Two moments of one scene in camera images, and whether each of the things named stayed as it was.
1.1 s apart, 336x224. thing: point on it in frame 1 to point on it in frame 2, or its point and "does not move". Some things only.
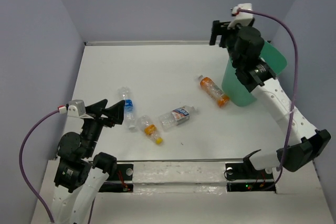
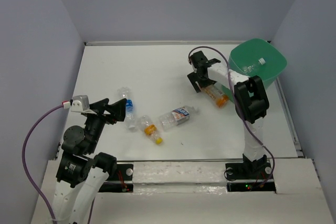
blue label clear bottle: x=125 y=93 does not move
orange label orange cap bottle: x=213 y=92 does not move
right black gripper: x=217 y=31 to x=193 y=78
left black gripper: x=115 y=112 does not move
